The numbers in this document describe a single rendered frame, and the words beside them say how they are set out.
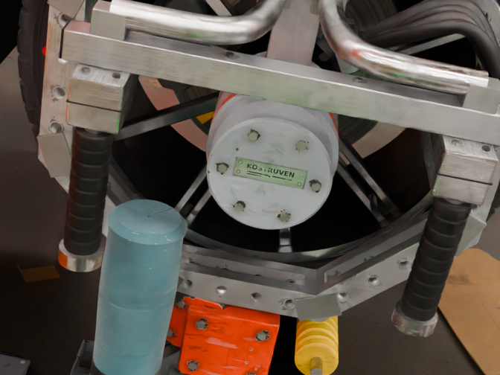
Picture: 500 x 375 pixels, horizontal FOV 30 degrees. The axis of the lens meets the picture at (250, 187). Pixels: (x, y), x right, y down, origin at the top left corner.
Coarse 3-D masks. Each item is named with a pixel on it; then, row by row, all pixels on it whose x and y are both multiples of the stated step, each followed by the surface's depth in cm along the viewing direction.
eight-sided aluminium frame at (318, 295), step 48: (48, 0) 102; (480, 0) 99; (48, 48) 105; (48, 96) 108; (48, 144) 110; (384, 240) 118; (192, 288) 119; (240, 288) 118; (288, 288) 118; (336, 288) 117; (384, 288) 117
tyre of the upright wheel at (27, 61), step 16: (32, 0) 111; (496, 0) 107; (32, 16) 112; (32, 32) 113; (32, 48) 114; (32, 64) 115; (32, 80) 116; (32, 96) 117; (32, 112) 118; (32, 128) 120; (496, 192) 118
